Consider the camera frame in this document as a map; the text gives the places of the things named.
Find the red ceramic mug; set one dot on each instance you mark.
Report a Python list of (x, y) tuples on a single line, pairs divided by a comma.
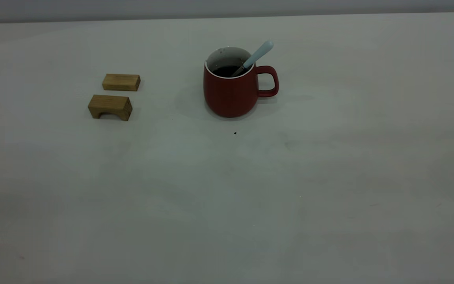
[(229, 96)]

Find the dark coffee liquid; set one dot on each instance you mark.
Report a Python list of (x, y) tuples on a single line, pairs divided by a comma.
[(223, 71)]

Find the flat wooden block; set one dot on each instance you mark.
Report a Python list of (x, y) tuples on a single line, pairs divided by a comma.
[(121, 82)]

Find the arched wooden block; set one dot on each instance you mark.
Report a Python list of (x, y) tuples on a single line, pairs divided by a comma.
[(110, 104)]

